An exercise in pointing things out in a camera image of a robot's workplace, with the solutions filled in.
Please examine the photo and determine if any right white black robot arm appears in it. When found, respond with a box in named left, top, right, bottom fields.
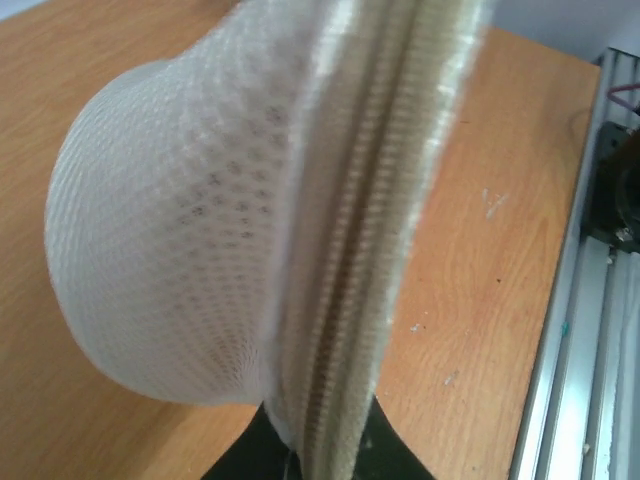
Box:
left=582, top=121, right=639, bottom=253

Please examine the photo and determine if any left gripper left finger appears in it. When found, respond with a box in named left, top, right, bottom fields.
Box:
left=202, top=405, right=293, bottom=480

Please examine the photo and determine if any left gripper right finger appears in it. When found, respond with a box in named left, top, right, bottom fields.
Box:
left=352, top=397, right=435, bottom=480

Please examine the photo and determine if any aluminium front rail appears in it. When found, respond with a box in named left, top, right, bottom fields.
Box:
left=509, top=48, right=639, bottom=479

